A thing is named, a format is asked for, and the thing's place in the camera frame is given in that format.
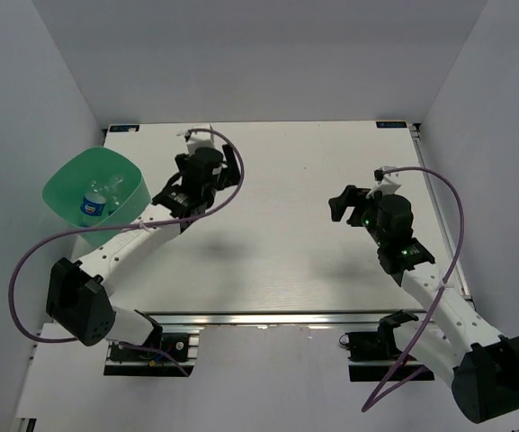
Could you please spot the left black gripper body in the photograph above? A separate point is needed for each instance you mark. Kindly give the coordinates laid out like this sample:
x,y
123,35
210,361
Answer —
x,y
229,175

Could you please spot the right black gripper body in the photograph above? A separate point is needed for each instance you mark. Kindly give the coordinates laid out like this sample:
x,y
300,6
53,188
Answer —
x,y
370,207

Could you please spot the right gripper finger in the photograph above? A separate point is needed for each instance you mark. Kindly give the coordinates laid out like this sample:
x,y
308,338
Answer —
x,y
356,220
351,196

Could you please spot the blue label bottle white cap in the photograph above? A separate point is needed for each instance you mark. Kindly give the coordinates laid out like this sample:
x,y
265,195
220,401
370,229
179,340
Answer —
x,y
113,193

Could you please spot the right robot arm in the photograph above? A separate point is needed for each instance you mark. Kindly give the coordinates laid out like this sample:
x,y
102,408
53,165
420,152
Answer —
x,y
477,361

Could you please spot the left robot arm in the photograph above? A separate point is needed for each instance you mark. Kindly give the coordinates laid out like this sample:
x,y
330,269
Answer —
x,y
79,291

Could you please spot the green plastic bin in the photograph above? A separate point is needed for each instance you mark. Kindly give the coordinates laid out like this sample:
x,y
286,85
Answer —
x,y
63,193

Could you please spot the right blue table sticker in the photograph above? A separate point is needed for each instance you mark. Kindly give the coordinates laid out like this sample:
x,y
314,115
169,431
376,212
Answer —
x,y
391,124

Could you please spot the blue table sticker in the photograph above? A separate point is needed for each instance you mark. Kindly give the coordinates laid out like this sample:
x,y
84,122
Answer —
x,y
123,128
391,124

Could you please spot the left blue table sticker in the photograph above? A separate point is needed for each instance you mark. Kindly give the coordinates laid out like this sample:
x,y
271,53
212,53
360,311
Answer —
x,y
123,128

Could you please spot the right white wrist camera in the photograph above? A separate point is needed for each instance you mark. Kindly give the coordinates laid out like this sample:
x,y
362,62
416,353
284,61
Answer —
x,y
386,183

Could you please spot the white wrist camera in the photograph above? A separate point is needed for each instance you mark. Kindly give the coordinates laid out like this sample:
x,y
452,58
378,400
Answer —
x,y
386,183
198,140

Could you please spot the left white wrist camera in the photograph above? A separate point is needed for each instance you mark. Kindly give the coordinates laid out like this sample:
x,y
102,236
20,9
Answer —
x,y
198,140

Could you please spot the aluminium table frame rail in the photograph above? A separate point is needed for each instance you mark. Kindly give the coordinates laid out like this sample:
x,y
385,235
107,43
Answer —
x,y
272,254

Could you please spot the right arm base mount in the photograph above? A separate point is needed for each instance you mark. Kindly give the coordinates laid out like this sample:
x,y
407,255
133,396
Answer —
x,y
372,353

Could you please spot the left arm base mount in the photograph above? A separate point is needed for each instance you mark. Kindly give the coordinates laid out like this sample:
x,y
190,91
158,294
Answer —
x,y
174,357

